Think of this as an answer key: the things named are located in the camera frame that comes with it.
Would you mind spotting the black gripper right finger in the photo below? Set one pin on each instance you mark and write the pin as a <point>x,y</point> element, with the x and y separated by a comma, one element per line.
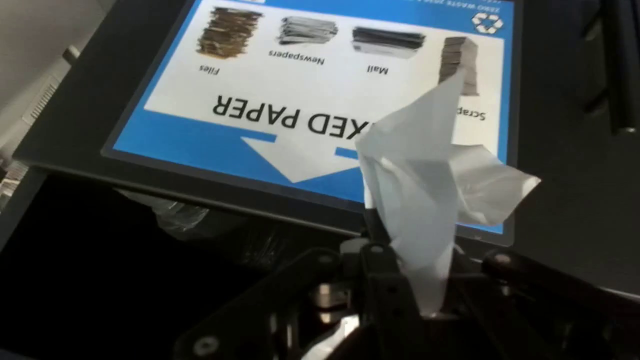
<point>532,306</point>

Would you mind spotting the clear plastic bin liner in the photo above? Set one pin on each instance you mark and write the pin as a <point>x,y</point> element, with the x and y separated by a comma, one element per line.
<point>181,216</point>

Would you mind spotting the blue mixed paper label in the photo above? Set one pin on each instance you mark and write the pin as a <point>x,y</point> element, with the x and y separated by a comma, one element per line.
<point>200,140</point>

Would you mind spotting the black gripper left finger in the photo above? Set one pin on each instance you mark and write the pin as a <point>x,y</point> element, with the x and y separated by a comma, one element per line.
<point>287,306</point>

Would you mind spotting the white paper sheet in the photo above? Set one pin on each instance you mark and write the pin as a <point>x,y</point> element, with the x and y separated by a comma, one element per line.
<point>416,193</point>

